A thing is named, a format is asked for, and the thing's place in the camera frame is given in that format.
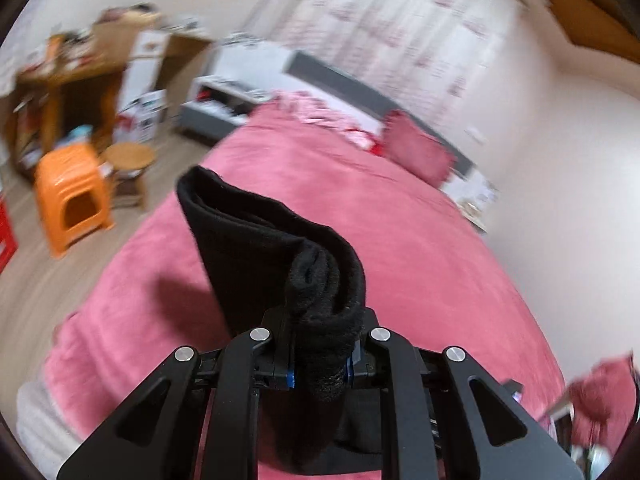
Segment pink fleece blanket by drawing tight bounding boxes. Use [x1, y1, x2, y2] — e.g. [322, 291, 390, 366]
[42, 91, 567, 480]

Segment small white nightstand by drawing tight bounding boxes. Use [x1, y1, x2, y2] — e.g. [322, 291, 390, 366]
[442, 169, 502, 234]

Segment dark pink ruffled pillow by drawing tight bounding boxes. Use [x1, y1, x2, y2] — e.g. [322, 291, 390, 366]
[381, 110, 459, 187]

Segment black embroidered pants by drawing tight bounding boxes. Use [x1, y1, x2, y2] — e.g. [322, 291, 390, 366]
[176, 165, 442, 477]

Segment wooden desk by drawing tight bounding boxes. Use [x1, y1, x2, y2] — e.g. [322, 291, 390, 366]
[10, 34, 217, 177]

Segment white drawer cabinet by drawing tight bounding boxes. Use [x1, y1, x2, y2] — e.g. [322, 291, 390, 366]
[117, 30, 169, 111]

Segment orange plastic stool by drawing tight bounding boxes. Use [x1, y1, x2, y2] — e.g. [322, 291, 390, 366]
[33, 143, 114, 261]

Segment pink floral clothing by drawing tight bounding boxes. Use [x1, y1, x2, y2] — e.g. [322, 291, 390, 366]
[276, 90, 377, 147]

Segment red cardboard box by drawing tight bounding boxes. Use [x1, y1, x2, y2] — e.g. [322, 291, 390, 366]
[0, 194, 21, 272]

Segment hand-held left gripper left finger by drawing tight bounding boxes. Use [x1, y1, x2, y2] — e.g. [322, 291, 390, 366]
[56, 307, 296, 480]

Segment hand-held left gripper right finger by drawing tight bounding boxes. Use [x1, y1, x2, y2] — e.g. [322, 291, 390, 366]
[345, 310, 586, 480]

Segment grey bed headboard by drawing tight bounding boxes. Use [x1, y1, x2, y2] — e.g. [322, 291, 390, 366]
[284, 50, 474, 177]

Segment white appliance box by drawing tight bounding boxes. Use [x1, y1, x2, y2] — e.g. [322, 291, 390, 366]
[113, 90, 169, 144]

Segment round wooden stool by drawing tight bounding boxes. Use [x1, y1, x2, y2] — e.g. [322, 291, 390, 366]
[101, 142, 157, 211]

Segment patterned window curtain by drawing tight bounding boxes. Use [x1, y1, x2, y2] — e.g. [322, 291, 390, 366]
[279, 0, 522, 128]

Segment white nightstand with shelf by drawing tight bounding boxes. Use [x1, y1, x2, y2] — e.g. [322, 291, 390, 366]
[177, 35, 297, 142]

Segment clutter on desk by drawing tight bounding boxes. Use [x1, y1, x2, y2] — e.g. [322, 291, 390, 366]
[20, 4, 166, 78]

